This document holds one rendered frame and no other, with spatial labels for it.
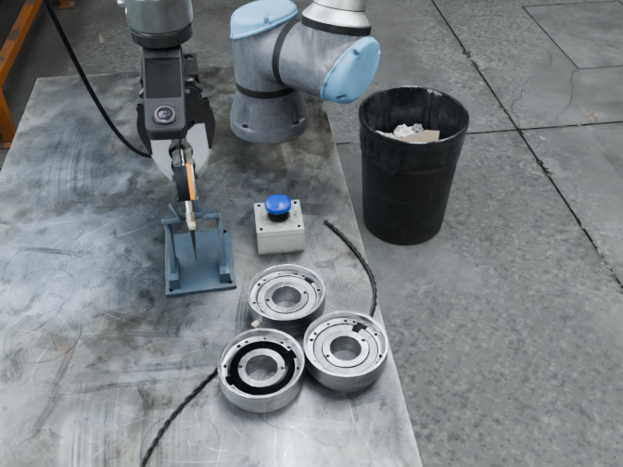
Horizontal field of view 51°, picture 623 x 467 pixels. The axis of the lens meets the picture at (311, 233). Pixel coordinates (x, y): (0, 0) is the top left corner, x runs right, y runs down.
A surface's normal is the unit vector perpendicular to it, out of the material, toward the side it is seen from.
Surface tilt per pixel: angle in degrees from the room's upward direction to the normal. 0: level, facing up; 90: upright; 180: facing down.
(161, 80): 30
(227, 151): 0
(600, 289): 0
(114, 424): 0
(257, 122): 72
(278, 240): 90
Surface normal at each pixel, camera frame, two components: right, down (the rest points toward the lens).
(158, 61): 0.10, -0.33
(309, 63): -0.55, 0.30
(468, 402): -0.01, -0.75
